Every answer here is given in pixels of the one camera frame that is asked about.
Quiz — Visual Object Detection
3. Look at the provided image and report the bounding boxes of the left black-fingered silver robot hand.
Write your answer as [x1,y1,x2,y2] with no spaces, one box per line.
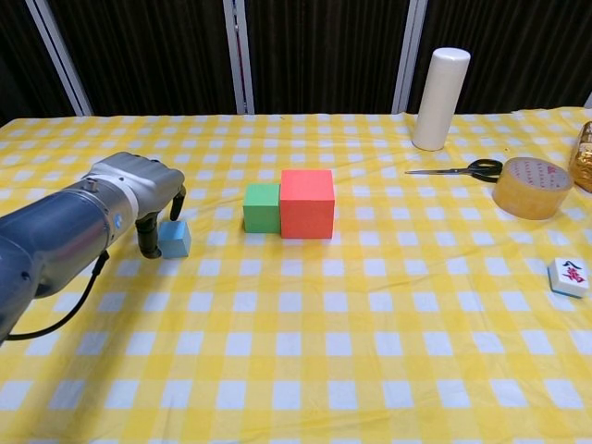
[86,151,188,259]

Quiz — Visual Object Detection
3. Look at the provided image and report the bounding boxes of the small blue cube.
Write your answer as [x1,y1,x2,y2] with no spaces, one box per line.
[158,220,192,259]

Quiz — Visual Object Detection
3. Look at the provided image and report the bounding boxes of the green cube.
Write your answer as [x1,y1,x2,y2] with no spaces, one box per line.
[242,182,282,234]

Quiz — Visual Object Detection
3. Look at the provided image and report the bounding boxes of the yellow checkered tablecloth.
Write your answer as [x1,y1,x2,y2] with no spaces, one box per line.
[0,105,592,444]

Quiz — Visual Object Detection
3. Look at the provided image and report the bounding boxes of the large red cube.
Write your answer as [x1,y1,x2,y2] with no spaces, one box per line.
[279,168,336,241]

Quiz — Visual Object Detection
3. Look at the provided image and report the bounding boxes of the white cylinder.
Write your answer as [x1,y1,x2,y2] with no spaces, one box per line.
[412,47,472,152]

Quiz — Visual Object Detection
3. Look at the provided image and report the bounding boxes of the clear packing tape roll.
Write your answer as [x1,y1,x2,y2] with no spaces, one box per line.
[491,156,575,221]

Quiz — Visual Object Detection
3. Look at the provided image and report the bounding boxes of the mahjong tile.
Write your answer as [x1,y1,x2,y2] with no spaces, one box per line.
[547,257,592,300]

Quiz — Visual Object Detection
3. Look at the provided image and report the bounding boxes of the gold foil snack package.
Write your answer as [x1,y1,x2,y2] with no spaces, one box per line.
[567,120,592,194]

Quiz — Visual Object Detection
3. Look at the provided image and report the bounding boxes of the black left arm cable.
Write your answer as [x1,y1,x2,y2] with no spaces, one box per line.
[4,251,111,342]

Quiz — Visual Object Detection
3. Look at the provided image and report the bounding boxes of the black-handled scissors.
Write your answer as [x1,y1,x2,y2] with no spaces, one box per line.
[404,158,504,184]

